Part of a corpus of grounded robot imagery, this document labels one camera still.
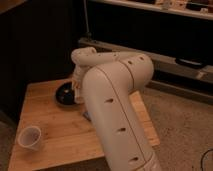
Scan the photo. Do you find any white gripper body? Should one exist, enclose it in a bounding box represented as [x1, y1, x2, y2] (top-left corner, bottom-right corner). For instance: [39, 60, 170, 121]
[71, 66, 84, 104]

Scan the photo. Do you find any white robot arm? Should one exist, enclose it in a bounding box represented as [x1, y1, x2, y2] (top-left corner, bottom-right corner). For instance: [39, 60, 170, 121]
[71, 47, 162, 171]

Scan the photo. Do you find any black ceramic bowl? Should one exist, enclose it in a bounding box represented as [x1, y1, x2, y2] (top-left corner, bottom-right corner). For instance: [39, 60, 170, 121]
[55, 82, 76, 105]

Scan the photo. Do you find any blue-grey sponge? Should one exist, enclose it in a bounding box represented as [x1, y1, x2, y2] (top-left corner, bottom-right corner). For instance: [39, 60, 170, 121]
[83, 112, 91, 121]

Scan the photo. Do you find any metal pole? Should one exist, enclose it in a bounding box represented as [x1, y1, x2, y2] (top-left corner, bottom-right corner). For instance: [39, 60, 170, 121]
[83, 0, 92, 41]

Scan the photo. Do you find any wooden table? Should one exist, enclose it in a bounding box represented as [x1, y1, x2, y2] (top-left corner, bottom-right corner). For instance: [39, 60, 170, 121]
[7, 78, 161, 171]

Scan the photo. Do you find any clear plastic cup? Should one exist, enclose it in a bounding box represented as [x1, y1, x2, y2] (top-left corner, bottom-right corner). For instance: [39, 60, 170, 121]
[17, 126, 42, 151]

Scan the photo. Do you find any black flat object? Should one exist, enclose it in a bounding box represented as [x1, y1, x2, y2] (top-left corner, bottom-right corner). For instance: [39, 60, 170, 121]
[175, 58, 207, 69]

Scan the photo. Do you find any white shelf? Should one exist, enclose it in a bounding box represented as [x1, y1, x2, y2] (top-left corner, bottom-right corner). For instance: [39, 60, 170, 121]
[90, 0, 213, 21]

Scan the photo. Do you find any black cable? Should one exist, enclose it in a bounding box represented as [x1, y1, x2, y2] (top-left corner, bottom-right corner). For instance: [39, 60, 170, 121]
[200, 148, 213, 171]

